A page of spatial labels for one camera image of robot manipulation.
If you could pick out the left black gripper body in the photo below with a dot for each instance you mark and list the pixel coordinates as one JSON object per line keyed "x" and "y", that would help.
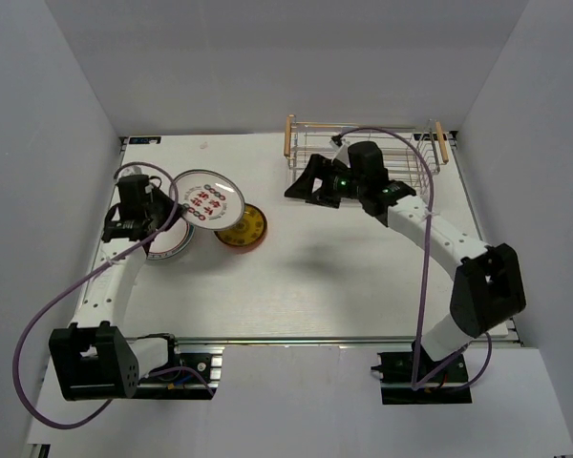
{"x": 160, "y": 207}

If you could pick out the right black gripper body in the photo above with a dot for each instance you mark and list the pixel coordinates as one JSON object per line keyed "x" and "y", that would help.
{"x": 342, "y": 185}

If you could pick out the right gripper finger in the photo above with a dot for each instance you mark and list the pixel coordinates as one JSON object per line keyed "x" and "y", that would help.
{"x": 304, "y": 188}
{"x": 319, "y": 167}

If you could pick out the white plate green rim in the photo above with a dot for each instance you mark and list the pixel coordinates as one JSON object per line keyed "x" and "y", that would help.
{"x": 175, "y": 239}

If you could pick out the white plate red lettering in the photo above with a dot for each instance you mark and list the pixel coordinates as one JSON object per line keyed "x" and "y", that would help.
{"x": 167, "y": 257}

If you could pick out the yellow patterned plate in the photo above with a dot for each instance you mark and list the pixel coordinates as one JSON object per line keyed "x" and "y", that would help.
{"x": 253, "y": 220}

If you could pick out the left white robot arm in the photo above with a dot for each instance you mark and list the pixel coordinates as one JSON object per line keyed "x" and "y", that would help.
{"x": 91, "y": 357}

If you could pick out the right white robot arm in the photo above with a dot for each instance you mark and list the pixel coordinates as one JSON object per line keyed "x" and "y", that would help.
{"x": 487, "y": 285}

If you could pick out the black label sticker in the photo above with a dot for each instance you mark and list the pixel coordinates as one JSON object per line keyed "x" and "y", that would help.
{"x": 144, "y": 140}

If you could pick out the metal wire dish rack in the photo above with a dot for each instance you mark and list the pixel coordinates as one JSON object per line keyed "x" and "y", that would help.
{"x": 420, "y": 155}

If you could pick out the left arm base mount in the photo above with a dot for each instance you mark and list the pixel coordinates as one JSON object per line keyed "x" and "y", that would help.
{"x": 191, "y": 373}

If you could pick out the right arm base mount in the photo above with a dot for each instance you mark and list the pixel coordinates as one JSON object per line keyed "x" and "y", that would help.
{"x": 394, "y": 371}

